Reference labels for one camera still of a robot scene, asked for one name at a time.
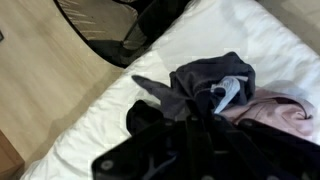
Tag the dark grey clothing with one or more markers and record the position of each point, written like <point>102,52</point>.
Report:
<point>200,75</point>

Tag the pink clothing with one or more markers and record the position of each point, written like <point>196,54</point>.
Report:
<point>276,111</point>

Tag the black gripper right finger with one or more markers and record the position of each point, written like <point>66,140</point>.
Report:
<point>230,150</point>

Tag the brown wooden furniture corner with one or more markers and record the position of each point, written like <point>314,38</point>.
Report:
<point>8,156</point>

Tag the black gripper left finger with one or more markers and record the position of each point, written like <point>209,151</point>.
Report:
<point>160,150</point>

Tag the black clothing pile with tag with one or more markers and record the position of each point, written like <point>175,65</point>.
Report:
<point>143,116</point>

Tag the black mesh laundry hamper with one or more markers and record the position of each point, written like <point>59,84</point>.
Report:
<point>110,36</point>

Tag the bed mattress with white sheet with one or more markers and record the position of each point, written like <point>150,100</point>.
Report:
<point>233,40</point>

